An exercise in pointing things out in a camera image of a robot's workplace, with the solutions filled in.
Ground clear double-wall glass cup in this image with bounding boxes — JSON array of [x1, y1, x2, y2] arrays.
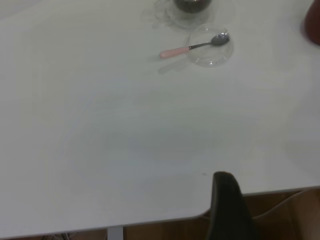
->
[[141, 0, 237, 32]]

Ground red ceramic mug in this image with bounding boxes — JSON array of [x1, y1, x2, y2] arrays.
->
[[300, 0, 320, 46]]

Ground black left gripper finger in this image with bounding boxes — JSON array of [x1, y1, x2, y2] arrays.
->
[[205, 171, 261, 240]]

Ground white table leg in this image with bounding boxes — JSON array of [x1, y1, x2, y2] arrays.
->
[[106, 225, 125, 240]]

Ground clear glass saucer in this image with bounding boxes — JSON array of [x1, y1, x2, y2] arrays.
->
[[186, 23, 235, 68]]

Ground pink-handled metal spoon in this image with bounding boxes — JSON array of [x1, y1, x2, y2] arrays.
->
[[159, 33, 230, 60]]

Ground brown cardboard box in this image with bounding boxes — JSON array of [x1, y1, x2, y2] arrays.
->
[[251, 189, 320, 240]]

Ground dark coffee beans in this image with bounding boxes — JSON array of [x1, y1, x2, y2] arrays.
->
[[173, 0, 213, 14]]

